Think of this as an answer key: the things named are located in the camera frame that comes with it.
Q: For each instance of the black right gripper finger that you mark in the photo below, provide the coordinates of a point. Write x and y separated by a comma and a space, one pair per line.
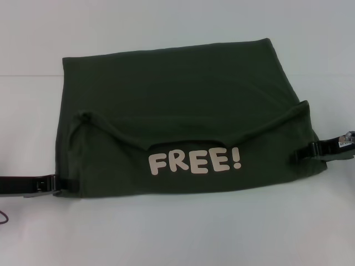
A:
305, 153

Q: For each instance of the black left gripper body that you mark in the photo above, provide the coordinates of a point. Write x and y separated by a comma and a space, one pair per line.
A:
16, 185

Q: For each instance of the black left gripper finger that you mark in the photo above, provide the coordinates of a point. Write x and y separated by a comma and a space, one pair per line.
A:
59, 184

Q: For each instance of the dark green t-shirt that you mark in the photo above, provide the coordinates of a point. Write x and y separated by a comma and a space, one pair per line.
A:
177, 110

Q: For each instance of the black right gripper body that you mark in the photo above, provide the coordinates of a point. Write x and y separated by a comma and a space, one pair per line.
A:
337, 149

